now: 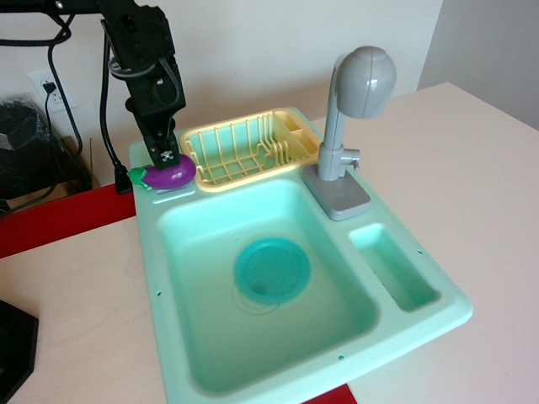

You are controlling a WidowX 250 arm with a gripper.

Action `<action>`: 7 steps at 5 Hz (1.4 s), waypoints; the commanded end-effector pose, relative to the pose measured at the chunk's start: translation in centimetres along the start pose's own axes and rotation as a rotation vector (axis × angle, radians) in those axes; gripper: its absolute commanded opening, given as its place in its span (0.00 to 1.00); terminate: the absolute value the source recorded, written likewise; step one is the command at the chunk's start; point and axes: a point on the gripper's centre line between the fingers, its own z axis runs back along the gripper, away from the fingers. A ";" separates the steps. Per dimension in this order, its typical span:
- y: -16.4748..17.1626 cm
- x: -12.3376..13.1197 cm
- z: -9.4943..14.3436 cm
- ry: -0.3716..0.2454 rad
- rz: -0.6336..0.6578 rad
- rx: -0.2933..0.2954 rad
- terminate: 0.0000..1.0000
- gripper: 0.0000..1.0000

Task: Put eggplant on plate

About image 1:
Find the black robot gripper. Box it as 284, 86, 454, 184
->
99, 1, 186, 170

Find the purple toy eggplant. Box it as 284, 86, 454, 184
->
127, 154, 197, 190

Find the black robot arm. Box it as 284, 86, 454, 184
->
1, 1, 186, 171

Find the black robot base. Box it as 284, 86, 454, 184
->
1, 300, 39, 403

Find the teal plastic plate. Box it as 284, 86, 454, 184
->
234, 237, 311, 305

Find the yellow dish rack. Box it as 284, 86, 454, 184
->
179, 108, 322, 193

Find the black bag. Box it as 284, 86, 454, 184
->
1, 99, 77, 199

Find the mint green toy sink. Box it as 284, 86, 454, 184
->
127, 106, 474, 404

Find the grey toy faucet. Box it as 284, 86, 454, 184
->
301, 45, 398, 222

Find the white wall outlet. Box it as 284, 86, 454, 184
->
27, 69, 77, 113

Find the black power cable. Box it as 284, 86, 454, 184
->
0, 12, 83, 210

